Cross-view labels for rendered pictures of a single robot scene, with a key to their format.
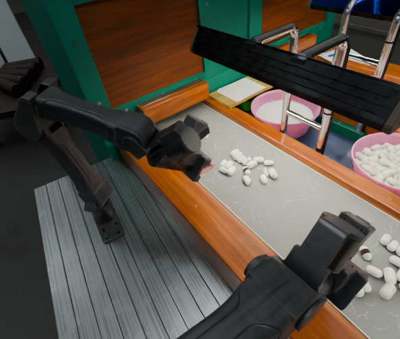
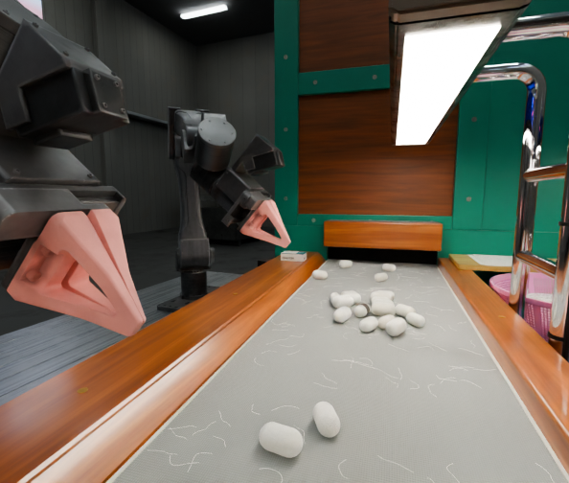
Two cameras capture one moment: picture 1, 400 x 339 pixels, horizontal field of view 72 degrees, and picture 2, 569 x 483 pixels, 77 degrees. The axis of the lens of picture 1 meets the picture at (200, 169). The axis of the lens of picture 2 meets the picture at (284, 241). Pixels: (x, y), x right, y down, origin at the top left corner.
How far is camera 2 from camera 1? 0.65 m
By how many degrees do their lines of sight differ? 54
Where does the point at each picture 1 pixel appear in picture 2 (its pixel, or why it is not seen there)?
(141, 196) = not seen: hidden behind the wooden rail
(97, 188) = (190, 239)
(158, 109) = (346, 229)
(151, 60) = (367, 172)
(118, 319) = (51, 347)
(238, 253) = (167, 333)
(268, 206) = (314, 348)
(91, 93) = (283, 185)
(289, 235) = (269, 384)
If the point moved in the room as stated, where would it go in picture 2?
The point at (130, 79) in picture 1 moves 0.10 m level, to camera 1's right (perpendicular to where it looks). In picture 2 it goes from (332, 187) to (361, 186)
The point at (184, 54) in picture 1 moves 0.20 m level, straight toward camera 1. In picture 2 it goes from (421, 180) to (379, 178)
